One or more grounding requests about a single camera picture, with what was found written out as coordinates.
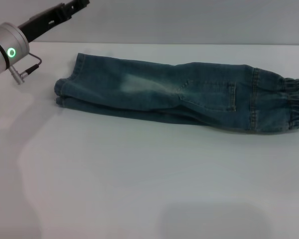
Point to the blue denim shorts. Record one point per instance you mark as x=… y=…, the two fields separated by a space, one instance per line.
x=189 y=99

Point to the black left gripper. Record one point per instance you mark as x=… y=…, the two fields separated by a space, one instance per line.
x=44 y=21

